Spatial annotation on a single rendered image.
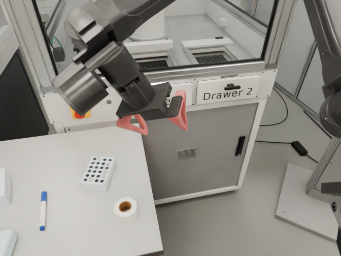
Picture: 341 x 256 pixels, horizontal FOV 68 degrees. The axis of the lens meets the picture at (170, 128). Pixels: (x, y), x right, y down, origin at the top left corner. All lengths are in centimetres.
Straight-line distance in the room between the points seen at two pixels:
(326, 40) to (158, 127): 89
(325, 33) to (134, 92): 31
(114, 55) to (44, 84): 69
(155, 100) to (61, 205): 57
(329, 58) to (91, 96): 37
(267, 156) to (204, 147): 88
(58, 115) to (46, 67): 21
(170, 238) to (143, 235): 85
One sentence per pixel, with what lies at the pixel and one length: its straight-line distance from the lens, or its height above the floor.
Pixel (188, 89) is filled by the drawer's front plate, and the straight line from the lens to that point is 109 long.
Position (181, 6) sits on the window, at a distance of 100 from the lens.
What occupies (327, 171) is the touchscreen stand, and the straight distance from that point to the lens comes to 181.
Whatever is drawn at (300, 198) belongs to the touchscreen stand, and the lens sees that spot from 194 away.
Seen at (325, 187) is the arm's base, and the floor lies 116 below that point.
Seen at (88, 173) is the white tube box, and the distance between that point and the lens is 92.
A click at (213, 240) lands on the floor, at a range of 165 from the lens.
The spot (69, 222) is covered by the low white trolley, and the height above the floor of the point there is 76.
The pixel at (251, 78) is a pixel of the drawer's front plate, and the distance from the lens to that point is 119.
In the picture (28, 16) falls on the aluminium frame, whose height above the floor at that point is 123.
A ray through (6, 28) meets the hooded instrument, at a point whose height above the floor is 95.
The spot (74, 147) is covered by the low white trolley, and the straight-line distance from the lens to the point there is 109.
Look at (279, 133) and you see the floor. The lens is 244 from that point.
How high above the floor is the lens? 147
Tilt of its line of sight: 40 degrees down
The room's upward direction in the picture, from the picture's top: straight up
